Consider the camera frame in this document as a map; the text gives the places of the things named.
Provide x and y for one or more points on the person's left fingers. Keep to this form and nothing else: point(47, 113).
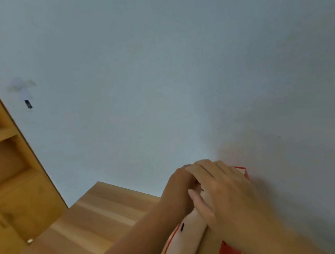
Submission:
point(184, 174)

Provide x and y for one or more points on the small black wall sticker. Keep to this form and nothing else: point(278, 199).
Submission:
point(28, 103)

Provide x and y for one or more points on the person's right forearm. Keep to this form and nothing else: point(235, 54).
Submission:
point(284, 247)

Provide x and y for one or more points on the person's right thumb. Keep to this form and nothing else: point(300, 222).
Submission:
point(201, 207)

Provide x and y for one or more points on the red cardboard box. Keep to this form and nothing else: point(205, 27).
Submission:
point(186, 240)

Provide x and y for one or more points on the wooden shelf unit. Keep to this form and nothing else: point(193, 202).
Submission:
point(3, 173)

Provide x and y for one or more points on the person's left forearm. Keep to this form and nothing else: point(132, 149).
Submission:
point(131, 245)

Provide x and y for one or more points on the person's right hand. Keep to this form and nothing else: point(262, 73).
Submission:
point(231, 203)

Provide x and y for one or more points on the person's left hand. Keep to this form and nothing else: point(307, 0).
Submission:
point(176, 192)

